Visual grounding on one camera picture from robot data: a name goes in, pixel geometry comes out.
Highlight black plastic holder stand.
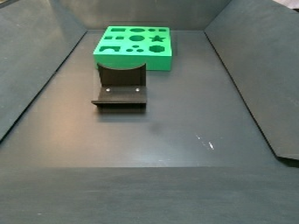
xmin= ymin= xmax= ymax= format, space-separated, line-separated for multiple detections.
xmin=92 ymin=63 xmax=146 ymax=107

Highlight green shape sorter block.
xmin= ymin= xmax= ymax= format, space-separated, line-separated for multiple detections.
xmin=93 ymin=26 xmax=173 ymax=71

